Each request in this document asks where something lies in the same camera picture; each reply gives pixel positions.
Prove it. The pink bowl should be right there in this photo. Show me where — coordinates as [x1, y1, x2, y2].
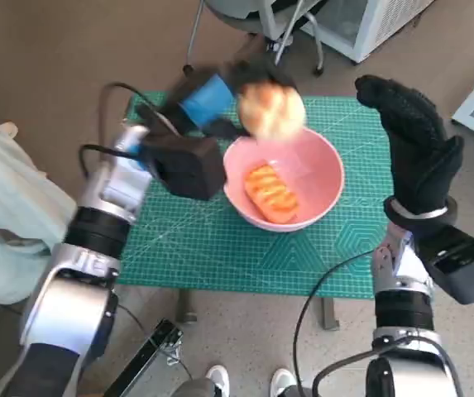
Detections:
[223, 127, 345, 233]

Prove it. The white rod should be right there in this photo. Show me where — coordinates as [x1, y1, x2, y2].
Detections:
[273, 0, 306, 65]

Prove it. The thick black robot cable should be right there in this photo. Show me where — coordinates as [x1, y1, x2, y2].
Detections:
[78, 143, 138, 179]
[292, 247, 376, 397]
[311, 337, 440, 397]
[98, 82, 175, 140]

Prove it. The thin black floor cable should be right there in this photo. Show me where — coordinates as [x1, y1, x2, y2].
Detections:
[116, 304, 199, 380]

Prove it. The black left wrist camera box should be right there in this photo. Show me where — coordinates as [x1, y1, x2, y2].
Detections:
[139, 132, 226, 203]

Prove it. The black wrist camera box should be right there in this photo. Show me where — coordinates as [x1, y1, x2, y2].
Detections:
[416, 225, 474, 306]
[139, 132, 226, 203]

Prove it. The black metal rail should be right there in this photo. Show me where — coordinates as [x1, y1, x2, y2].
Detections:
[103, 317, 184, 397]

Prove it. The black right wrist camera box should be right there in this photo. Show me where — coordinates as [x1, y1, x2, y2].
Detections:
[416, 225, 474, 306]

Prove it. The grey office chair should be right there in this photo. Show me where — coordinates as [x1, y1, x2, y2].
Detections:
[182, 0, 328, 78]

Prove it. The green cutting mat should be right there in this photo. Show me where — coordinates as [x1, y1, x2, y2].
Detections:
[116, 91, 399, 299]

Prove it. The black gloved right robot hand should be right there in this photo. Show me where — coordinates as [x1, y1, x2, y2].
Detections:
[354, 74, 465, 216]

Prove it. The round toy bread bun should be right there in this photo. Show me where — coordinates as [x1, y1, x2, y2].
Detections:
[236, 80, 307, 140]

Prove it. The grey table leg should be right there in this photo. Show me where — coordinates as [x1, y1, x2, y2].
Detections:
[177, 289, 199, 323]
[322, 296, 341, 331]

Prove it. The long striped toy bread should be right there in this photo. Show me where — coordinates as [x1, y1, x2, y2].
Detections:
[243, 163, 299, 224]

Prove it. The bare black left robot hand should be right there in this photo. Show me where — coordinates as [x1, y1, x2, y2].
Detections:
[178, 60, 299, 141]

